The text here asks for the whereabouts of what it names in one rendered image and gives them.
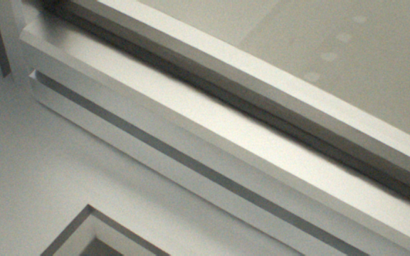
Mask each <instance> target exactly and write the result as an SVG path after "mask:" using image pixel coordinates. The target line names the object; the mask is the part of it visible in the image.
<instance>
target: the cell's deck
mask: <svg viewBox="0 0 410 256"><path fill-rule="evenodd" d="M97 238H98V239H100V240H102V241H103V242H105V243H106V244H107V245H108V246H110V247H112V248H113V249H115V250H117V251H118V252H120V253H121V254H123V255H125V256H306V255H304V254H303V253H301V252H298V251H297V250H295V249H294V248H292V247H290V246H289V245H286V244H284V243H283V242H281V241H279V240H277V239H275V238H274V237H272V236H270V235H268V234H266V233H264V232H263V231H261V230H259V229H258V228H255V227H253V226H252V225H250V224H248V223H246V222H245V221H244V220H241V219H240V218H238V217H236V216H235V215H233V214H230V213H229V212H227V211H225V210H224V209H222V208H219V207H218V206H215V204H214V203H212V202H209V201H208V200H206V199H205V198H202V197H200V196H198V195H196V194H195V192H193V191H190V190H189V189H187V188H185V187H183V186H180V185H179V184H178V183H177V182H175V181H173V180H171V179H169V178H167V177H166V176H163V175H162V174H161V173H160V172H158V171H155V170H154V169H151V168H150V167H148V166H146V164H143V163H142V162H140V161H138V160H136V159H135V158H132V157H131V156H130V155H129V154H126V153H125V152H123V151H120V150H119V149H117V148H115V146H113V145H111V144H110V143H107V142H105V141H104V140H102V139H100V138H99V137H98V136H96V135H95V134H92V133H90V132H89V131H87V130H85V129H83V128H82V127H81V126H80V125H78V124H76V123H75V122H72V121H70V120H69V119H66V118H65V117H63V116H61V114H59V113H57V112H56V111H54V110H52V109H51V108H49V107H47V106H45V105H43V104H42V103H40V102H38V101H37V100H35V97H34V96H33V95H30V94H29V93H27V92H26V91H24V90H22V89H21V88H19V87H17V86H15V83H14V79H13V74H12V71H11V72H10V73H9V74H8V76H6V77H5V78H4V79H3V78H2V77H0V256H81V255H82V254H83V253H84V252H85V251H86V250H87V249H88V248H89V247H90V246H91V245H92V244H93V242H94V241H95V240H96V239H97Z"/></svg>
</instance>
